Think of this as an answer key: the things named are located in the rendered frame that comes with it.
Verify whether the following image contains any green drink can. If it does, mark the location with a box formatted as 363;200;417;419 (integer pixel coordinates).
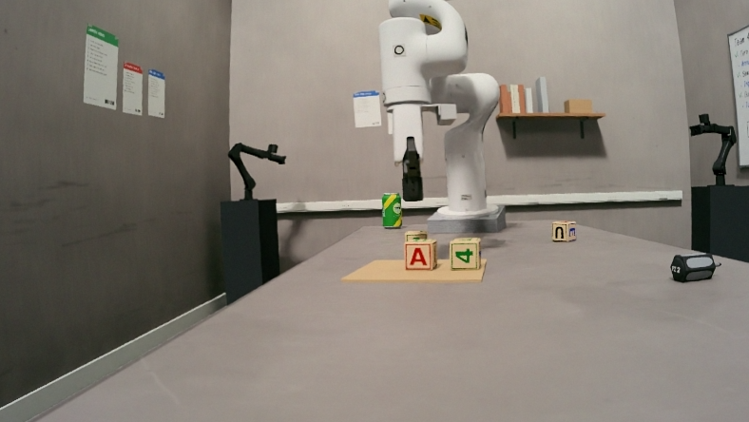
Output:
382;193;402;229

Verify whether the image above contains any tan flat mat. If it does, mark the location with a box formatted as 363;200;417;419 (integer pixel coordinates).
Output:
341;259;487;282

